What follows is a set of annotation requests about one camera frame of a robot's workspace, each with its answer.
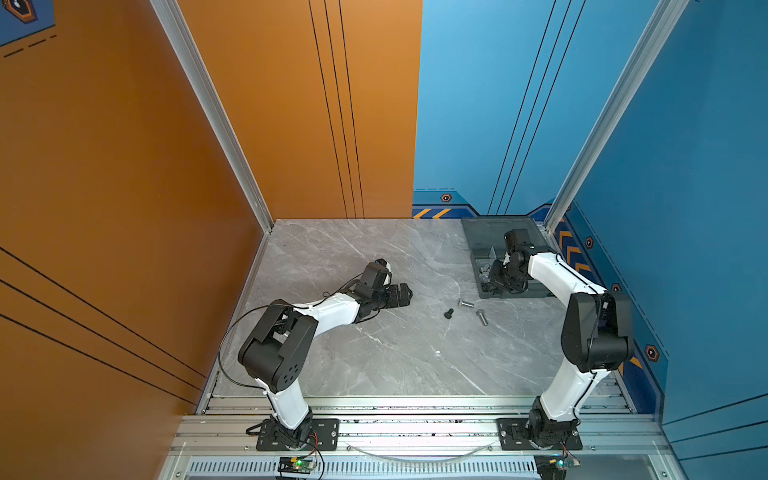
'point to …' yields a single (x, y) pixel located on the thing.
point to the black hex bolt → (448, 315)
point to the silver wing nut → (484, 273)
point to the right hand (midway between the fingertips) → (491, 280)
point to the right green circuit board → (552, 466)
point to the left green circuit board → (295, 465)
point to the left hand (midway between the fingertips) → (402, 292)
